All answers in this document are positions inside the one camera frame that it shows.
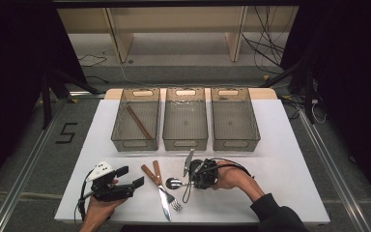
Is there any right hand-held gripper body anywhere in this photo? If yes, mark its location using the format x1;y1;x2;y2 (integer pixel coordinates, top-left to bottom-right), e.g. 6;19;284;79
183;148;220;190

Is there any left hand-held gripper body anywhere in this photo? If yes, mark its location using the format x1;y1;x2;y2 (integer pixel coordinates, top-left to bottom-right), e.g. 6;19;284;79
86;159;136;203

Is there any metal spoon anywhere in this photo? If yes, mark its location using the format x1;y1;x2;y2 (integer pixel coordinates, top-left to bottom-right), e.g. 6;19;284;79
165;177;192;190

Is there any smoky clear plastic bin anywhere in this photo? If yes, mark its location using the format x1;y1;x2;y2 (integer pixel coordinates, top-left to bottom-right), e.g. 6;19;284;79
210;86;261;153
110;87;161;153
161;86;210;152

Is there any brown wooden chopstick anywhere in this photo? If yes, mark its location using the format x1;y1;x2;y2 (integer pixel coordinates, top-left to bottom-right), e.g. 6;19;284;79
126;104;154;140
125;105;153;141

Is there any person's left hand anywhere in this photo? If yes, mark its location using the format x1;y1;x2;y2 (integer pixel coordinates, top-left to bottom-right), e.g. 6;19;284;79
78;179;128;232

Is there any person's right hand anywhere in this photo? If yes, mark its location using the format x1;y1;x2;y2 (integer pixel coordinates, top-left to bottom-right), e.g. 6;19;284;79
212;160;253;191

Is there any white table sheet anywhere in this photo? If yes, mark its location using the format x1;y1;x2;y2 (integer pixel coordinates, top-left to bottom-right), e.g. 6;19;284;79
53;98;331;225

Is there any black metal stand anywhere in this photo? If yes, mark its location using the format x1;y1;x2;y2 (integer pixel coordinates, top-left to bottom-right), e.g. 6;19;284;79
260;59;317;125
41;68;101;131

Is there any light wooden shelf unit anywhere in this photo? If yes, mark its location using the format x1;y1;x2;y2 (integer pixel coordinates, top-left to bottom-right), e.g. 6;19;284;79
57;6;300;64

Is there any dark curtain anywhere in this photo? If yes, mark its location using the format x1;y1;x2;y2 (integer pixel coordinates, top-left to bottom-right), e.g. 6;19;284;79
0;0;88;197
279;0;371;204

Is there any wooden-handled fork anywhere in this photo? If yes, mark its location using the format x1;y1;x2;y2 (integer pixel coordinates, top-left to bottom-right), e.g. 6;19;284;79
152;159;185;214

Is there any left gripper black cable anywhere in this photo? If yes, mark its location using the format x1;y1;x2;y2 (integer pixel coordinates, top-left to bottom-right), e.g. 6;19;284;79
73;170;95;223

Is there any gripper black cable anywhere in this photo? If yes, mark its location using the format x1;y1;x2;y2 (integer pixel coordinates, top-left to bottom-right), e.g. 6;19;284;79
73;170;95;223
202;157;255;179

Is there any thin black cord loop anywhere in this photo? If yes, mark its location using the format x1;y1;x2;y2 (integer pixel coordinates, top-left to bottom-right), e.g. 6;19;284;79
182;180;195;205

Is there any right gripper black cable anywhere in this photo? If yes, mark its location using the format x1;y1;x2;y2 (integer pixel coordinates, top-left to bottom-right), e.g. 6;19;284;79
202;157;255;179

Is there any wooden-handled table knife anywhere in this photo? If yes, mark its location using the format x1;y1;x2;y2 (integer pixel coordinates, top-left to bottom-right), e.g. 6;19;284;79
140;163;173;222

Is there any aluminium floor rail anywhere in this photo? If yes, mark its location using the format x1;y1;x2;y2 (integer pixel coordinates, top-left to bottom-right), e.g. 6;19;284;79
298;109;371;232
0;96;62;232

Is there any bundle of black cables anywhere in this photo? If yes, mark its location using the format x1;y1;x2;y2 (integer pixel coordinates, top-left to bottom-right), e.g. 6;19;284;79
242;5;288;75

